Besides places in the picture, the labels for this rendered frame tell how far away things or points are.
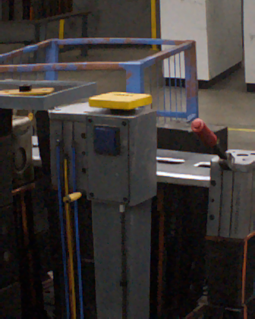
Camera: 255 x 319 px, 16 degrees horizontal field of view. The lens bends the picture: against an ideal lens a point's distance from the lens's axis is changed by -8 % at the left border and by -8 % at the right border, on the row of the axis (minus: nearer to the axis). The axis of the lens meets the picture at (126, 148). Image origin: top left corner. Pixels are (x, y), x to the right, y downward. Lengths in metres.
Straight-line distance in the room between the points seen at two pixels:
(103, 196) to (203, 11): 8.30
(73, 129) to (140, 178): 0.23
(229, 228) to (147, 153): 0.19
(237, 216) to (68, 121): 0.30
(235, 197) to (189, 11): 8.24
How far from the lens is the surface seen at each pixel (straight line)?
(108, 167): 1.21
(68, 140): 1.42
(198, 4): 9.49
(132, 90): 3.51
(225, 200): 1.32
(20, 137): 1.55
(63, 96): 1.24
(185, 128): 1.72
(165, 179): 1.49
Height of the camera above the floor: 1.34
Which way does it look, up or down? 12 degrees down
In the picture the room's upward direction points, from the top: 1 degrees counter-clockwise
